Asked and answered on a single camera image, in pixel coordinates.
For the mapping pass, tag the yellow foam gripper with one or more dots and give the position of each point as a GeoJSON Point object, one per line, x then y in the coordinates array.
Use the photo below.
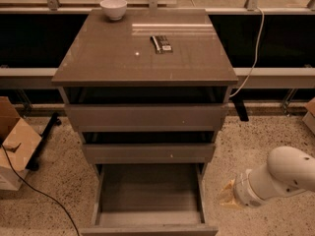
{"type": "Point", "coordinates": [243, 191]}

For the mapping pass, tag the grey bottom drawer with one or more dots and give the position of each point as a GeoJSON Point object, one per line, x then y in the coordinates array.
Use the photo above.
{"type": "Point", "coordinates": [150, 200]}

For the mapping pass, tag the grey drawer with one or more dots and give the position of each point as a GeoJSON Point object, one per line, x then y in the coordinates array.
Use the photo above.
{"type": "Point", "coordinates": [150, 200]}
{"type": "Point", "coordinates": [137, 110]}
{"type": "Point", "coordinates": [148, 147]}

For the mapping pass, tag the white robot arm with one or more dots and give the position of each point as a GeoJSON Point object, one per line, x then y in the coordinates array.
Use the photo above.
{"type": "Point", "coordinates": [287, 172]}

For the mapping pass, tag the grey middle drawer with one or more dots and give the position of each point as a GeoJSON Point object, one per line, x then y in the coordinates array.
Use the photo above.
{"type": "Point", "coordinates": [148, 147]}

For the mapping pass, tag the grey drawer cabinet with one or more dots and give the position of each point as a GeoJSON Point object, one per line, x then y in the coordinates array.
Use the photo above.
{"type": "Point", "coordinates": [120, 54]}

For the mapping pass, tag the grey top drawer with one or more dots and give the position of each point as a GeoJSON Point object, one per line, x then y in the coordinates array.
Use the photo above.
{"type": "Point", "coordinates": [137, 110]}

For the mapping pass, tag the black stand leg right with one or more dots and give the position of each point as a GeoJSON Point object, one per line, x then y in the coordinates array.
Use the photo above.
{"type": "Point", "coordinates": [240, 108]}

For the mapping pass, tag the black stand leg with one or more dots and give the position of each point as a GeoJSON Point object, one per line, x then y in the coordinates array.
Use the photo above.
{"type": "Point", "coordinates": [240, 108]}
{"type": "Point", "coordinates": [33, 164]}

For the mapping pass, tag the cardboard box at right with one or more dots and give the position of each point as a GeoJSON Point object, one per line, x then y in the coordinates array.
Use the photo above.
{"type": "Point", "coordinates": [309, 117]}

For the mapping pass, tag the black stand leg left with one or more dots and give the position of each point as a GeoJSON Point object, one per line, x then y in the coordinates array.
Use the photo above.
{"type": "Point", "coordinates": [33, 164]}

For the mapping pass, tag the open cardboard box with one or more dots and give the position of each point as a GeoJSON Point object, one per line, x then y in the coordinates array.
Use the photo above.
{"type": "Point", "coordinates": [18, 142]}

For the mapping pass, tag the white ceramic bowl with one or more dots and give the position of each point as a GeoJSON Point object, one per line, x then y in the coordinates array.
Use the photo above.
{"type": "Point", "coordinates": [114, 9]}

